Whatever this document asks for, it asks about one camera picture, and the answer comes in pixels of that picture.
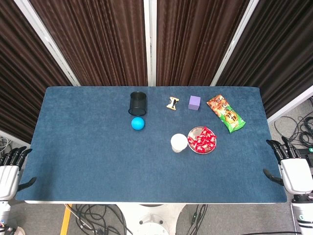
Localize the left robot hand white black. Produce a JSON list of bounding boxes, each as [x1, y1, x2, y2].
[[0, 146, 37, 201]]

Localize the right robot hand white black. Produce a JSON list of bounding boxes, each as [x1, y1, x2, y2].
[[263, 136, 313, 194]]

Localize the blue ball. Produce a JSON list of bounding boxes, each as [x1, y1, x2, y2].
[[131, 117, 146, 131]]

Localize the orange green snack bag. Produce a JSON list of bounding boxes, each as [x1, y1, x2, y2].
[[206, 94, 246, 134]]

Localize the white paper cup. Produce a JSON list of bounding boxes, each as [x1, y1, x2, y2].
[[170, 133, 189, 153]]

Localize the purple cube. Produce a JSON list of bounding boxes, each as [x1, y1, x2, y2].
[[188, 95, 201, 110]]

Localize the red candies heap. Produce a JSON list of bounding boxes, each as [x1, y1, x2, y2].
[[187, 126, 217, 154]]

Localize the grey floor cables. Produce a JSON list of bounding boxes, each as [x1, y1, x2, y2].
[[0, 137, 10, 160]]

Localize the yellow floor tape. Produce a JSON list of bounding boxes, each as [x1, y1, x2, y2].
[[60, 203, 73, 235]]

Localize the blue fabric table mat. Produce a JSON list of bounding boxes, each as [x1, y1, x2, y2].
[[15, 85, 288, 203]]

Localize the brown pleated curtain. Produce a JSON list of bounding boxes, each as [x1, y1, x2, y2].
[[0, 0, 74, 145], [156, 0, 250, 87], [216, 0, 313, 118], [29, 0, 149, 86]]

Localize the black cable green connector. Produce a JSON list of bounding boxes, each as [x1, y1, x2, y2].
[[190, 204, 208, 235]]

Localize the white partition frame rail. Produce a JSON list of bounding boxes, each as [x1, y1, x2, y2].
[[267, 84, 313, 124], [0, 129, 31, 149]]

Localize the black mesh pen cup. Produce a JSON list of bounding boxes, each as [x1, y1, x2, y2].
[[128, 91, 149, 116]]

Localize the black floor cable bundle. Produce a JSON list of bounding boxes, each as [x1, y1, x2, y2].
[[273, 96, 313, 147], [64, 203, 134, 235]]

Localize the white partition frame post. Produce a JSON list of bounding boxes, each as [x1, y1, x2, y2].
[[143, 0, 157, 87], [210, 0, 260, 86], [13, 0, 81, 86]]

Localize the round metal plate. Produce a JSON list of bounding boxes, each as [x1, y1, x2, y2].
[[187, 126, 218, 155]]

